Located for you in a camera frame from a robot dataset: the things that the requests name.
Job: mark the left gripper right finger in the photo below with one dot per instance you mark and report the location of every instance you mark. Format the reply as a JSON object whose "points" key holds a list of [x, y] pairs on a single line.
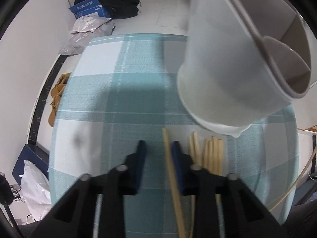
{"points": [[223, 205]]}

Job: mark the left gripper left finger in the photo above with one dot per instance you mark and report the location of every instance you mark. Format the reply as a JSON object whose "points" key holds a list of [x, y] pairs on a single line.
{"points": [[94, 206]]}

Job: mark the white plastic bag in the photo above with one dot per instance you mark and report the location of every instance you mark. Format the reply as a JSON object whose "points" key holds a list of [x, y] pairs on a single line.
{"points": [[36, 192]]}

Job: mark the dark blue paper bag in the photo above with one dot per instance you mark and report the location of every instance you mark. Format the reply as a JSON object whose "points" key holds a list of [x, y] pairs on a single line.
{"points": [[35, 155]]}

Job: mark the tan suede shoe far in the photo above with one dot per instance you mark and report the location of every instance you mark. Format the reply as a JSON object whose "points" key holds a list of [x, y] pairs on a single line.
{"points": [[61, 83]]}

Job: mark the teal plaid table mat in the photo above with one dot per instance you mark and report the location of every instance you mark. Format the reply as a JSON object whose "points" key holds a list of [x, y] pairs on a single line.
{"points": [[123, 90]]}

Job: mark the white utensil holder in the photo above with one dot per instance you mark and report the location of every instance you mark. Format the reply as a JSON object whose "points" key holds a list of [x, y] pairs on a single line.
{"points": [[244, 60]]}

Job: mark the small white mailer bag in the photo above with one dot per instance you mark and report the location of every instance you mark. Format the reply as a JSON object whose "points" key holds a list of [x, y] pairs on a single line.
{"points": [[88, 23]]}

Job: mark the blue cardboard box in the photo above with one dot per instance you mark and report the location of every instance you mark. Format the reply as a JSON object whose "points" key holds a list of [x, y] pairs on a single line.
{"points": [[90, 8]]}

